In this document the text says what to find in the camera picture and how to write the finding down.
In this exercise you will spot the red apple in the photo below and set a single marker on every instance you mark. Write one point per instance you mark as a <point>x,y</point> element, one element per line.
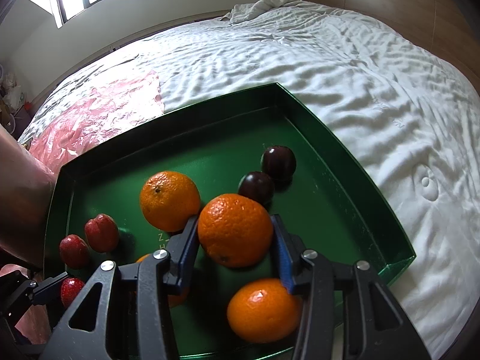
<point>74,252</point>
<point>73,292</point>
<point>101,232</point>

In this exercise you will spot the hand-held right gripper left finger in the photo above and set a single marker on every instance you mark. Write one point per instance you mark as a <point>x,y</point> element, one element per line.
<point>189,255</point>

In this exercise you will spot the dark plum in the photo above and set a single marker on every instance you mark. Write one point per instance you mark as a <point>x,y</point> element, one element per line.
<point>278,164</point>
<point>257,188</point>

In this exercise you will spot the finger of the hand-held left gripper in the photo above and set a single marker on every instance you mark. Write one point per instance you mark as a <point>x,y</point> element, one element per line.
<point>47,290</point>

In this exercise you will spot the pink plastic sheet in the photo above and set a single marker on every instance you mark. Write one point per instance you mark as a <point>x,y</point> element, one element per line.
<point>93,105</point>

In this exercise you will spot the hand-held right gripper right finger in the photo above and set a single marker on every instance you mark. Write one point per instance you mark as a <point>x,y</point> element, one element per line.
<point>281,258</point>

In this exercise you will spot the green tray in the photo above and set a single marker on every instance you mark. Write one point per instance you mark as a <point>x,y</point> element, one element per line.
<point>326,213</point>

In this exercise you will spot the tall grey copper appliance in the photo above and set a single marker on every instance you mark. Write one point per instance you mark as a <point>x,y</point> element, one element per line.
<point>22,195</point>

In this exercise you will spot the crumpled white blanket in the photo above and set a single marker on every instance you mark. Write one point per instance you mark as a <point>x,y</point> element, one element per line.
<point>255,9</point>

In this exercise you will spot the orange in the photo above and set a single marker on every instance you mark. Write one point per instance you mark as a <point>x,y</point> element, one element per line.
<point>234,228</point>
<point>258,311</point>
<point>178,298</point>
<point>168,198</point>

